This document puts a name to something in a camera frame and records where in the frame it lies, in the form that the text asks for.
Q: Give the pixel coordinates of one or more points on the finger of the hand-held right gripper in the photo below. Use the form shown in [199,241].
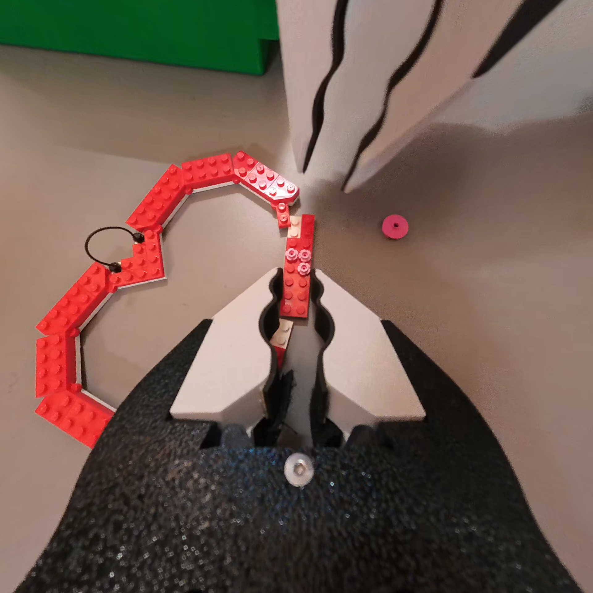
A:
[301,69]
[435,69]

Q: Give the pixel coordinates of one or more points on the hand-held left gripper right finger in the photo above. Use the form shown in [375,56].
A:
[366,366]

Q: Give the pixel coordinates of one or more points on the red lego strip pale flowers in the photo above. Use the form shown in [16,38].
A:
[296,283]

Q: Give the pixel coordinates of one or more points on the red lego heart frame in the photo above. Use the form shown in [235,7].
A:
[208,169]

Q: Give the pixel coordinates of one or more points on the green plastic bin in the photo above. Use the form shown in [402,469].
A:
[139,28]

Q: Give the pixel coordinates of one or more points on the magenta round lego piece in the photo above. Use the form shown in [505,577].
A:
[394,227]

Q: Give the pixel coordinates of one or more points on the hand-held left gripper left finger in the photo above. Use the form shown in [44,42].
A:
[222,366]

